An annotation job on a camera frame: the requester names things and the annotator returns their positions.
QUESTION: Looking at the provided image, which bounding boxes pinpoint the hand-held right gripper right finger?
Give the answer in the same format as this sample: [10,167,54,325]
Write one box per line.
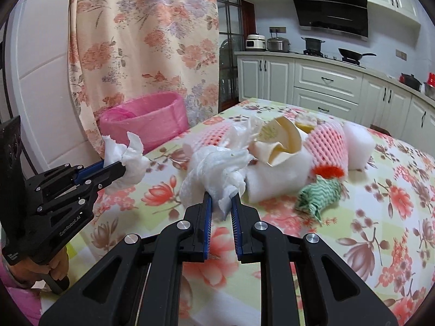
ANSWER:
[229,193,400,326]

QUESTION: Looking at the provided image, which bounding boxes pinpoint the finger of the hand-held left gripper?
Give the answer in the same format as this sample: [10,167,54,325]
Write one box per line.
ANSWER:
[33,161,128,217]
[24,161,104,196]

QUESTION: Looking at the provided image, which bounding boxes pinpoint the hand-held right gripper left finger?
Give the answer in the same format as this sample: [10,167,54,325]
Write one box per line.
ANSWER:
[39,192,213,326]

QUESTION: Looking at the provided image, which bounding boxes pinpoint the pink plastic bag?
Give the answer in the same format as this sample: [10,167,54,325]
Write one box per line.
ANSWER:
[98,92,189,151]

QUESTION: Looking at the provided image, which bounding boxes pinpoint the white foam block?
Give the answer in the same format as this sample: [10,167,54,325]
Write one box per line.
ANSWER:
[343,121,376,171]

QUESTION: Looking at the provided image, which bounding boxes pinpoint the person's left forearm pink sleeve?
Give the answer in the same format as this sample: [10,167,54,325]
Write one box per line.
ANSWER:
[0,255,46,326]

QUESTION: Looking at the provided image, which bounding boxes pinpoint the person's left hand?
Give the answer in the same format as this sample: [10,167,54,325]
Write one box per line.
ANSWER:
[6,244,69,291]

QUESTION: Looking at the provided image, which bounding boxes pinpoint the white foam sheet roll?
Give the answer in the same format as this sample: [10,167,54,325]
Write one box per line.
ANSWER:
[244,148,316,203]

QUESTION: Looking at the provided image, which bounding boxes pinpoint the green striped cloth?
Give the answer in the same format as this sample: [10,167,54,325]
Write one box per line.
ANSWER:
[293,175,344,225]

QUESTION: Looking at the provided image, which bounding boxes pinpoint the pink foam fruit net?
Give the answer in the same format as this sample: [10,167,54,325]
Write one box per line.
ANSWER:
[183,121,236,158]

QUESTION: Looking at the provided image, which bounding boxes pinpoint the crumpled cream paper cup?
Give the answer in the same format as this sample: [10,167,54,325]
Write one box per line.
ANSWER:
[249,115,304,168]

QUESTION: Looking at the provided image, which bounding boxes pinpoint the white panelled door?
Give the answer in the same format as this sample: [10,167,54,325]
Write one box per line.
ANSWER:
[5,0,102,177]

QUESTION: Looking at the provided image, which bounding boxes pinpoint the pink foam net red end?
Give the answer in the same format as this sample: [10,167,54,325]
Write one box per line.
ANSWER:
[303,121,351,179]

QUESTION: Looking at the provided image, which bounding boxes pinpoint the torn yellow bread sponge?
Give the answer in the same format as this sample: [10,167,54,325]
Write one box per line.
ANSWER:
[295,115,319,134]

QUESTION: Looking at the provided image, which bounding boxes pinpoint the floral curtain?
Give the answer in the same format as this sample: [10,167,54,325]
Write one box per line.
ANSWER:
[67,0,221,158]

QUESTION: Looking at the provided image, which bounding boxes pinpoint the wooden glass door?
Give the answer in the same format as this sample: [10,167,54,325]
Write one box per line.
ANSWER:
[215,0,256,113]

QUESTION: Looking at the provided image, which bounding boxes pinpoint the white base cabinets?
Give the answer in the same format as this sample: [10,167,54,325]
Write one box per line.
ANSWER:
[235,52,435,158]

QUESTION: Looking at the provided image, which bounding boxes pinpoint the white rice cooker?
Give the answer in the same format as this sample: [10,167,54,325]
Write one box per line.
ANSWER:
[245,34,266,52]

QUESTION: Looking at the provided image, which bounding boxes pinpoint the steel pressure cooker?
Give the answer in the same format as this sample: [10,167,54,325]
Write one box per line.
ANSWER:
[267,36,292,54]

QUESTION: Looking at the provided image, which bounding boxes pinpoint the black stock pot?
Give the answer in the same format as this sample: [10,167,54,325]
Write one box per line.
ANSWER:
[301,37,326,55]

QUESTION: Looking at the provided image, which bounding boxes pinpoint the black wok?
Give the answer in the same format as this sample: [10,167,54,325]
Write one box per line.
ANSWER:
[338,48,377,64]

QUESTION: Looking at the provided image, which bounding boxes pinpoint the black pot red base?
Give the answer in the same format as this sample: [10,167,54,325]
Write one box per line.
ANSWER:
[399,73,422,92]

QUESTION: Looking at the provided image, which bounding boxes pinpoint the black range hood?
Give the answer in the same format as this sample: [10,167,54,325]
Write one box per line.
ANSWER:
[289,0,369,42]

